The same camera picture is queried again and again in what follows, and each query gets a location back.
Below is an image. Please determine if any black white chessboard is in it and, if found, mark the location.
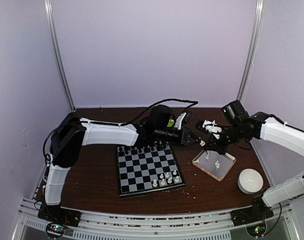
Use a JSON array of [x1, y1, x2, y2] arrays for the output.
[[115, 145, 186, 198]]

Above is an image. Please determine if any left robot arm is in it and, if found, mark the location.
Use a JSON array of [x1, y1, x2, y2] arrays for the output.
[[43, 104, 201, 222]]

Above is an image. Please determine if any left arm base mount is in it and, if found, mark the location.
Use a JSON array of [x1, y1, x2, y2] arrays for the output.
[[37, 208, 81, 239]]

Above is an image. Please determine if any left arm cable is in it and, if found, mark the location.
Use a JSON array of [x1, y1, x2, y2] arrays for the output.
[[43, 98, 199, 166]]

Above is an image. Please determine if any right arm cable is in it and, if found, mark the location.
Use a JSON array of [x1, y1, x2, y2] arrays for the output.
[[239, 139, 254, 151]]

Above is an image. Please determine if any white chess piece tall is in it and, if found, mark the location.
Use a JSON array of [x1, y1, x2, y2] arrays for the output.
[[152, 179, 158, 188]]

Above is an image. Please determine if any green plate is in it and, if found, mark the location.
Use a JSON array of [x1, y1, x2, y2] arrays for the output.
[[167, 119, 175, 127]]

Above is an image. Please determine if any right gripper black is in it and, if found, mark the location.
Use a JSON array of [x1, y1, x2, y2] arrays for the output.
[[204, 122, 244, 155]]

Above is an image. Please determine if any left aluminium frame post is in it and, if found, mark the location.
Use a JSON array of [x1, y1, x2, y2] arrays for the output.
[[44, 0, 76, 111]]

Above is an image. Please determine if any right aluminium frame post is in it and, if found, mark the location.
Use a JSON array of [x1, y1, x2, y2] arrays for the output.
[[237, 0, 266, 103]]

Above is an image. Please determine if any aluminium frame post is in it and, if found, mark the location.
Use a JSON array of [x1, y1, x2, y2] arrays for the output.
[[44, 0, 76, 111], [237, 0, 266, 103]]

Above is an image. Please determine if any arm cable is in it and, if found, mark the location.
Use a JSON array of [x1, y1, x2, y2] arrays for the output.
[[239, 139, 254, 151], [43, 98, 199, 166]]

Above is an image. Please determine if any front aluminium rail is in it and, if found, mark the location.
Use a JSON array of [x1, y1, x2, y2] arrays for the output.
[[10, 198, 303, 240]]

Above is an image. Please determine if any white bowl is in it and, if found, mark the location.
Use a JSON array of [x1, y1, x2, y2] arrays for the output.
[[238, 168, 264, 195]]

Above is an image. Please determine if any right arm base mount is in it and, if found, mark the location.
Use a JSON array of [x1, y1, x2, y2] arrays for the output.
[[231, 207, 274, 238]]

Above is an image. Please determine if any metal wooden tray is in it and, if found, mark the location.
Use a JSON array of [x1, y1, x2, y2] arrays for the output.
[[192, 150, 236, 182]]

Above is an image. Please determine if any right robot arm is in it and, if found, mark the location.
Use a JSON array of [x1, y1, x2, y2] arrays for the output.
[[199, 100, 304, 221]]

